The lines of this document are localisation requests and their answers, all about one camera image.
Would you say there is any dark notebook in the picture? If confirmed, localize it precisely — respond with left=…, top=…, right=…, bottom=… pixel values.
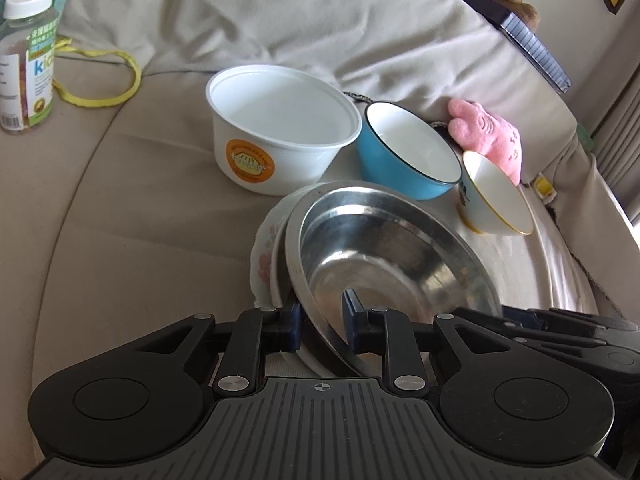
left=444, top=0, right=572, bottom=95

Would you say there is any grey curtain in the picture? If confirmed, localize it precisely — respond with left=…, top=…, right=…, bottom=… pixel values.
left=594, top=60, right=640, bottom=216

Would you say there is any white bowl with gold rim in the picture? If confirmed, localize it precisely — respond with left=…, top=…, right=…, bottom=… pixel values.
left=456, top=150, right=535, bottom=237

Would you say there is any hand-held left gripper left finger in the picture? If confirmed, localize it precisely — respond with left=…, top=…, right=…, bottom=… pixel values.
left=134, top=304, right=304, bottom=396

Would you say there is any clear vitamin bottle white cap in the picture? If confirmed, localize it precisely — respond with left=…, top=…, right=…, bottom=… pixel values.
left=0, top=0, right=63, bottom=135

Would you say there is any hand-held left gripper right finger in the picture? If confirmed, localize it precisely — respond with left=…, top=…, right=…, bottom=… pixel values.
left=342, top=290, right=507, bottom=400

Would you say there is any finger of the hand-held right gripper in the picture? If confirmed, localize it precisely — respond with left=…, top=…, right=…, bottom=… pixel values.
left=454, top=304, right=609, bottom=350

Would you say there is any brown plush toy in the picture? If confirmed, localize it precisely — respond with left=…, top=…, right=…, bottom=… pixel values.
left=470, top=0, right=542, bottom=29

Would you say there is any yellow strap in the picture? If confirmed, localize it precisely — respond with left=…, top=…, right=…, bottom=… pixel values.
left=50, top=35, right=144, bottom=109

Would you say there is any pink plush toy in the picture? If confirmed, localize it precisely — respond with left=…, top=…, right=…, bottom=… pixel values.
left=446, top=97, right=523, bottom=186

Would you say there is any white plastic bowl orange label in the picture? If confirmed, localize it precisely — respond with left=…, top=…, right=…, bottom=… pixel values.
left=205, top=64, right=362, bottom=197

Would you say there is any stainless steel bowl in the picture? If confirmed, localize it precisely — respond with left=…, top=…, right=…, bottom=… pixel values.
left=284, top=180, right=503, bottom=378

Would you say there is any blue enamel bowl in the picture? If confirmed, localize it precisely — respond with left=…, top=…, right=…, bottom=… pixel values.
left=356, top=101, right=462, bottom=202

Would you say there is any yellow tag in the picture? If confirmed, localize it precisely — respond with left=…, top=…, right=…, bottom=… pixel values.
left=535, top=172, right=557, bottom=204

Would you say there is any white floral plate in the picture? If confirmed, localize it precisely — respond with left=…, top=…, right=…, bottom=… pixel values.
left=248, top=187, right=332, bottom=376

